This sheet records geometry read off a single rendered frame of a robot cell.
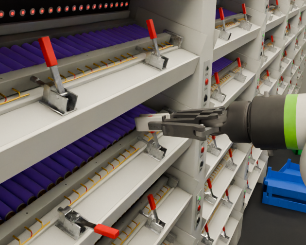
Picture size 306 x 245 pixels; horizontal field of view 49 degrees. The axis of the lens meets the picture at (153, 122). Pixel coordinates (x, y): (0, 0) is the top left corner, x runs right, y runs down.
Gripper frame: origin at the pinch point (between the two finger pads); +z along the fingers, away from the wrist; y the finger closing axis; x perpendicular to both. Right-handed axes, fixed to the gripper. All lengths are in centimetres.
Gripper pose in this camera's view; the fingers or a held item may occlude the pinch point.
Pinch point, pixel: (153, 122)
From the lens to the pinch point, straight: 69.8
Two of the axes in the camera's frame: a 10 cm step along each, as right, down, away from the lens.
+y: 4.7, -3.3, 8.2
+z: -8.7, 0.0, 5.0
